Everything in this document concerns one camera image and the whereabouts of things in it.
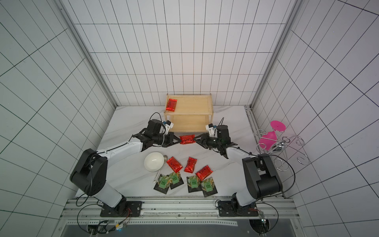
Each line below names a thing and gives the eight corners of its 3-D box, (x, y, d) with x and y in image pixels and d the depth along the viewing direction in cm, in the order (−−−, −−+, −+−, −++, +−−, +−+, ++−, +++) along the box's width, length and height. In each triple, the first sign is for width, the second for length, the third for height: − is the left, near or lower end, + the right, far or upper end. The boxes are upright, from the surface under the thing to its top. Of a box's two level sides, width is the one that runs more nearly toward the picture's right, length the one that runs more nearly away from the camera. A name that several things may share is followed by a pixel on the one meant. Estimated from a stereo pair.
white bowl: (144, 171, 85) (142, 169, 82) (147, 155, 92) (146, 152, 89) (162, 171, 85) (161, 169, 82) (165, 155, 92) (164, 152, 89)
